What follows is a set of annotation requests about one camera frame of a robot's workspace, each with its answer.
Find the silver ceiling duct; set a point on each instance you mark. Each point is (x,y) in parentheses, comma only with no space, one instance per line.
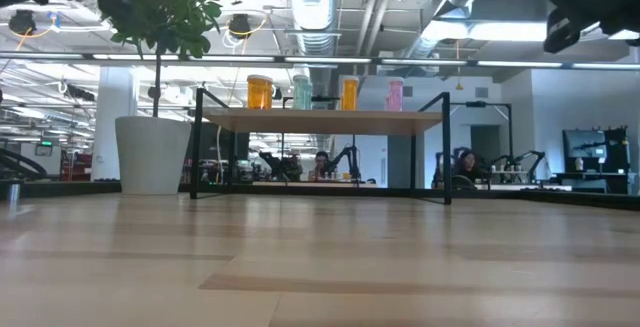
(312,7)

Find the person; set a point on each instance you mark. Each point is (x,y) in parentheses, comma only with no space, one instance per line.
(321,163)
(469,164)

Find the black equipment rack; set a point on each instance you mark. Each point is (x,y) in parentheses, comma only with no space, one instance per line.
(617,157)

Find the black metal table frame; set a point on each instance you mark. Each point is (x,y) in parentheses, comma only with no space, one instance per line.
(75,188)

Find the green exit sign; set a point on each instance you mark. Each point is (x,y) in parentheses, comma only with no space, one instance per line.
(46,143)

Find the white building column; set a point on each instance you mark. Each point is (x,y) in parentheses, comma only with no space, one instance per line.
(112,127)

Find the teal medicine bottle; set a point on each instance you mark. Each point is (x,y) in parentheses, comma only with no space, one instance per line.
(302,94)

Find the long wooden desk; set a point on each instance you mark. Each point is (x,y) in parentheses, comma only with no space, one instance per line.
(310,184)

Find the black ceiling camera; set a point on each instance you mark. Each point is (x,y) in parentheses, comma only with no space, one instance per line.
(240,24)
(22,22)

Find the dark computer monitor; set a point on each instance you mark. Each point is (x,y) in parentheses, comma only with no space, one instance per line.
(585,143)

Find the white plant pot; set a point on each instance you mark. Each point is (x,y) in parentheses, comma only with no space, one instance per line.
(150,157)

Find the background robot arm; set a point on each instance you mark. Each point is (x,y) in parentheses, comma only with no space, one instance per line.
(352,156)

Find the wooden shelf black metal frame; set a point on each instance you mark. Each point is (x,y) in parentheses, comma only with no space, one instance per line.
(325,122)

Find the green leafy plant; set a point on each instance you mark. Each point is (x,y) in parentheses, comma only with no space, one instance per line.
(165,12)

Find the slim orange medicine bottle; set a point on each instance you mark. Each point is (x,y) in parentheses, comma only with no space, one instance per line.
(349,96)

